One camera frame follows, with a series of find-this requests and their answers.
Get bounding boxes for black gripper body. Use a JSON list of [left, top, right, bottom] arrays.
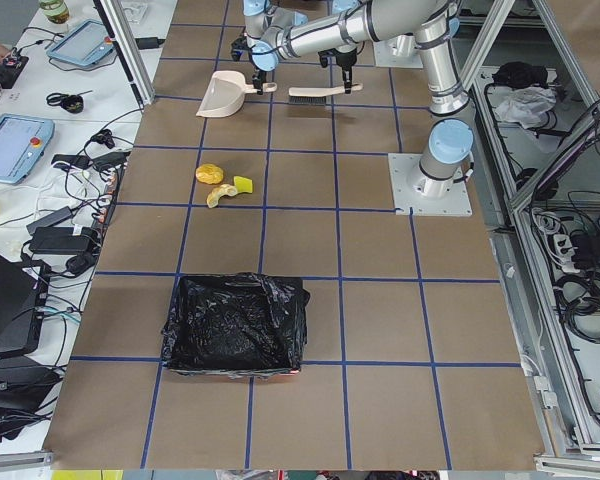
[[318, 47, 357, 70], [250, 52, 273, 83]]

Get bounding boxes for beige plastic dustpan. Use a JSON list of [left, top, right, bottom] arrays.
[[196, 70, 259, 118]]

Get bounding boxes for white hand brush black bristles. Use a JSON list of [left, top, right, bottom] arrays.
[[288, 83, 364, 105]]

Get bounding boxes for round golden bread roll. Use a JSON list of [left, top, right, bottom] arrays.
[[195, 163, 224, 185]]

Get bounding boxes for yellow sponge piece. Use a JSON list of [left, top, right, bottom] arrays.
[[233, 176, 254, 194]]

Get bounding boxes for twisted croissant bread piece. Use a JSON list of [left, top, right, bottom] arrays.
[[206, 184, 239, 208]]

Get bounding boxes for bin with black trash bag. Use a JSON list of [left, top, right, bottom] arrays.
[[161, 273, 311, 378]]

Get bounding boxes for blue teach pendant far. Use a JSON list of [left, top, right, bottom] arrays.
[[47, 19, 114, 67]]

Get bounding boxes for blue teach pendant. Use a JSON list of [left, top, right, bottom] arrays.
[[0, 114, 55, 185], [47, 19, 114, 67]]

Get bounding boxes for crumpled white cloth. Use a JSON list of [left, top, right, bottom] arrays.
[[495, 86, 556, 129]]

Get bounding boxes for blue teach pendant near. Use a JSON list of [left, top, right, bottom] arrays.
[[0, 114, 55, 185]]

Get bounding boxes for black power adapter brick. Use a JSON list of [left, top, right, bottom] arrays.
[[29, 226, 99, 255]]

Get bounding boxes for black laptop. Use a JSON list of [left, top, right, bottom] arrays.
[[0, 255, 43, 358]]

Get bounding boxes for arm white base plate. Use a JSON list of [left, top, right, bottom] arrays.
[[388, 153, 473, 217]]

